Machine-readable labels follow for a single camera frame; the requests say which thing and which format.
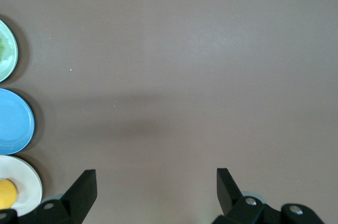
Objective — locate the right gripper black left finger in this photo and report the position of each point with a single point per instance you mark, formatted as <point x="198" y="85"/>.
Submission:
<point x="82" y="195"/>

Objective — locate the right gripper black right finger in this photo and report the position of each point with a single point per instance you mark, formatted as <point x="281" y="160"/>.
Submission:
<point x="228" y="197"/>

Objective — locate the yellow lemon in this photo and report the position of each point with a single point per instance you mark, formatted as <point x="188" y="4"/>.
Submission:
<point x="6" y="195"/>

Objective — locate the pale beige round plate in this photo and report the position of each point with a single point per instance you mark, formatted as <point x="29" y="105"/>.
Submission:
<point x="27" y="181"/>

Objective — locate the blue round plate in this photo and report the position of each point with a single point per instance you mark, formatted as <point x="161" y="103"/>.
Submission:
<point x="16" y="121"/>

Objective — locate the light green round plate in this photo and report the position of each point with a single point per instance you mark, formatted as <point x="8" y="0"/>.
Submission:
<point x="12" y="60"/>

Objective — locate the brown table cover mat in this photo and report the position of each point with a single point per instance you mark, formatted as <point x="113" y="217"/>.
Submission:
<point x="169" y="49"/>

